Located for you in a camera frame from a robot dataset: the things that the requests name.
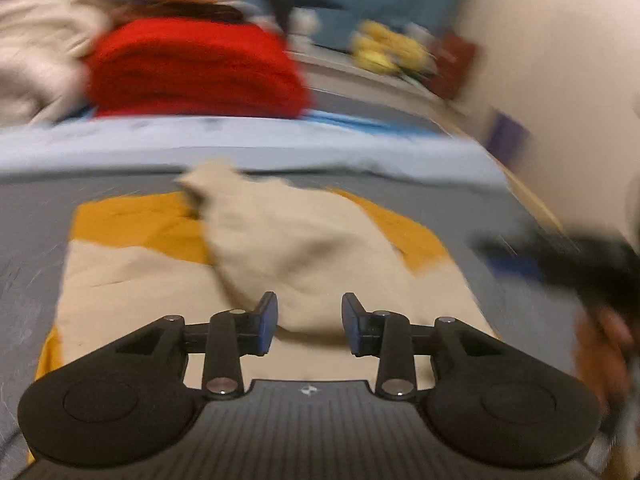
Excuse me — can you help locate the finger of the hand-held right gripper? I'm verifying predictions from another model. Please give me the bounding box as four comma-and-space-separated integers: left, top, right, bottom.
474, 234, 553, 282

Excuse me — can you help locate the white plush toy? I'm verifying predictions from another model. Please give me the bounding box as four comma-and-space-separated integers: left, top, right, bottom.
289, 7, 322, 39

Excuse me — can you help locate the red folded blanket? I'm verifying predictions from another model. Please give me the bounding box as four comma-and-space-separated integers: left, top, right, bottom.
84, 16, 312, 119

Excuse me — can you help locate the purple bag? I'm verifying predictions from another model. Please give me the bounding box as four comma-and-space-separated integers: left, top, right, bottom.
487, 111, 532, 167

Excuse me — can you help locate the beige and yellow hoodie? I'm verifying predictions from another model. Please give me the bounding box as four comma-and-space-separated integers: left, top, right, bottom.
27, 159, 502, 466

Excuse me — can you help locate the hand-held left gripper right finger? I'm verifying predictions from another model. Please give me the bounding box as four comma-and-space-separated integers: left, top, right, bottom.
341, 292, 506, 402

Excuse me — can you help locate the dark red box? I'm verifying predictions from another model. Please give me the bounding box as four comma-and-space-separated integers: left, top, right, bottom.
429, 29, 479, 102

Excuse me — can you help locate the light blue folded sheet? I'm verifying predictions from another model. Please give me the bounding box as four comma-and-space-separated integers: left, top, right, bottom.
0, 109, 507, 187

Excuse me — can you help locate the white fluffy folded blanket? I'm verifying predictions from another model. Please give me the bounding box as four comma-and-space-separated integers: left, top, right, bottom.
0, 0, 115, 127

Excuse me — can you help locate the yellow plush toy with blue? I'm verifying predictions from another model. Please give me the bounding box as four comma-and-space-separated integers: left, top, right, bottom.
395, 34, 434, 74

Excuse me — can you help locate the yellow duck plush toy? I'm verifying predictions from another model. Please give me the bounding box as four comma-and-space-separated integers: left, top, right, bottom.
349, 19, 402, 74

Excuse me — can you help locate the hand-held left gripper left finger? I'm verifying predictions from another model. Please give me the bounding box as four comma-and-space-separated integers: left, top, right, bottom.
107, 291, 280, 402

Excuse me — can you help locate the person's right hand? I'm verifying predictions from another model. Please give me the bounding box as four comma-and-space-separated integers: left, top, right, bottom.
574, 304, 637, 411

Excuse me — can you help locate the window sill ledge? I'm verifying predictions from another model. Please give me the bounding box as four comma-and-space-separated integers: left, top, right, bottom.
289, 49, 472, 117

